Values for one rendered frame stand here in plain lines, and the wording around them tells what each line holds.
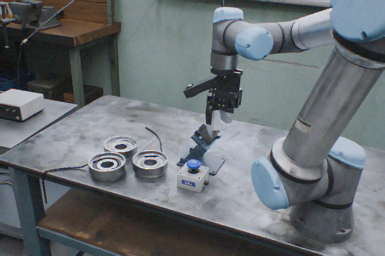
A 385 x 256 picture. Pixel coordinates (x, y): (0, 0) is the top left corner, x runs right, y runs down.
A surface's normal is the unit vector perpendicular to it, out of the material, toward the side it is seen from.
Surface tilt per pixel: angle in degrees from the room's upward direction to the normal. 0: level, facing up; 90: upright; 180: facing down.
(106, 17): 90
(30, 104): 90
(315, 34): 109
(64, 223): 0
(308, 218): 73
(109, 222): 0
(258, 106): 90
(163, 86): 90
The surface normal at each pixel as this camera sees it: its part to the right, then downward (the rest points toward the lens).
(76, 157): 0.05, -0.89
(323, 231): -0.23, 0.14
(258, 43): 0.41, 0.43
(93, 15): -0.36, 0.40
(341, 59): -0.85, 0.24
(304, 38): -0.80, 0.51
